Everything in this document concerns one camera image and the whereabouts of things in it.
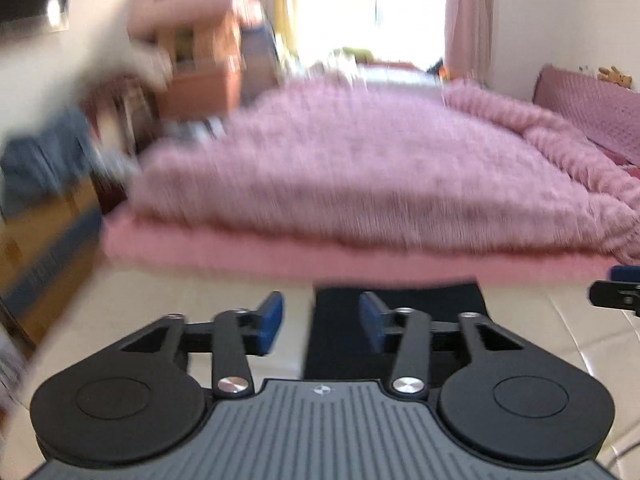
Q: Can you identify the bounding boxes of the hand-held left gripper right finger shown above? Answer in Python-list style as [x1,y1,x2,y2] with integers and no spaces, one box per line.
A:
[358,290,527,401]

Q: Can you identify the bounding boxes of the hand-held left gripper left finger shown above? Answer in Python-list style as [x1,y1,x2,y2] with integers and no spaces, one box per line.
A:
[120,290,286,401]

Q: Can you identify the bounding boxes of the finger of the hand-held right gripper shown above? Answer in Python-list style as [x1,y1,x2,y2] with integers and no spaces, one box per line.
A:
[588,265,640,318]

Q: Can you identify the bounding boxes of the black pants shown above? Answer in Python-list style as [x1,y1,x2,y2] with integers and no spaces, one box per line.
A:
[301,283,489,382]

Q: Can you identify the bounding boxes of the pink bed sheet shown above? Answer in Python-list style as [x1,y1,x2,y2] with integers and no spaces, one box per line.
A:
[101,209,622,284]

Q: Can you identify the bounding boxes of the cream quilted leather bench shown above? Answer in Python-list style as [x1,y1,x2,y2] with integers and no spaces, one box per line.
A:
[0,259,640,480]

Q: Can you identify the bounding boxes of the pink fluffy blanket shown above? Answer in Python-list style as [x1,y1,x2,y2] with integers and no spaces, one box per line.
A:
[126,79,640,267]

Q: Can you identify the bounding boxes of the purple quilted headboard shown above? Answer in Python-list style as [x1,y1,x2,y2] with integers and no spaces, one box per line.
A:
[531,64,640,167]

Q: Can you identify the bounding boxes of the brown plush toy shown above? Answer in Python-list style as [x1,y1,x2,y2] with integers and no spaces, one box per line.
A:
[596,65,633,88]

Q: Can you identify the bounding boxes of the cardboard box with blue stripe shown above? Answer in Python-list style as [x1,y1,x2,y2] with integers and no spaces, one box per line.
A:
[0,175,108,346]

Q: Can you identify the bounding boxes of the brown wooden cabinet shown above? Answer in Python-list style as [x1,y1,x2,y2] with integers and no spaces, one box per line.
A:
[159,4,247,118]

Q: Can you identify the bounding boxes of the blue cloth pile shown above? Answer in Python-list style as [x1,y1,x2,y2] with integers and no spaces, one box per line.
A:
[0,109,97,213]

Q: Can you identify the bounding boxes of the yellow curtain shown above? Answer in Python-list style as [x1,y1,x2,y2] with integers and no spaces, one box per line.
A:
[274,0,302,63]

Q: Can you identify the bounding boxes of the pink curtain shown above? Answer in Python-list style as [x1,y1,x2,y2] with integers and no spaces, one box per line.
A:
[444,0,497,82]

